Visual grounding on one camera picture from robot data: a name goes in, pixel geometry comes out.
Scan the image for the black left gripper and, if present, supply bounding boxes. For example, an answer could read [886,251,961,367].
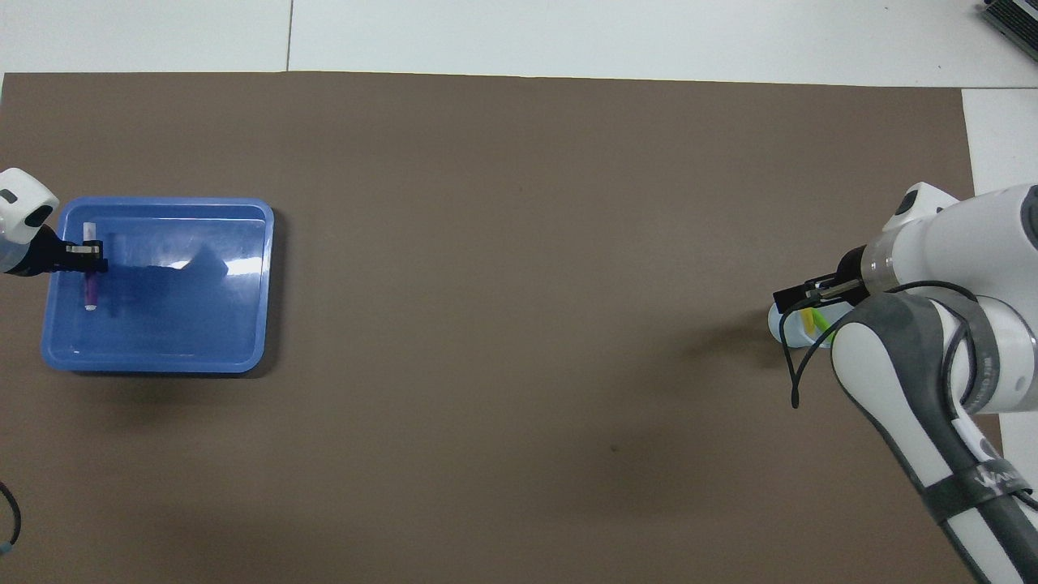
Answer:
[24,225,109,278]

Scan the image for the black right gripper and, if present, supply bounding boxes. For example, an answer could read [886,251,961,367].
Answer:
[773,246,870,314]

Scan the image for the purple pen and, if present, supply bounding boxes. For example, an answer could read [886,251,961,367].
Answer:
[83,221,102,313]

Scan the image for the blue plastic tray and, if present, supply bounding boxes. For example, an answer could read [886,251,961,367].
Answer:
[41,197,275,374]

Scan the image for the translucent plastic cup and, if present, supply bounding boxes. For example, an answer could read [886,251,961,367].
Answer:
[767,300,836,350]

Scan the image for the brown table mat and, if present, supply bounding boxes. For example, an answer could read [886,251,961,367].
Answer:
[0,71,1021,584]

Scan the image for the grey ribbed device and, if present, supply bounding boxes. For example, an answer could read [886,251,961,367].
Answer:
[980,0,1038,49]

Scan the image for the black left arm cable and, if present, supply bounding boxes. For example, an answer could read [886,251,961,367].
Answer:
[0,483,24,557]

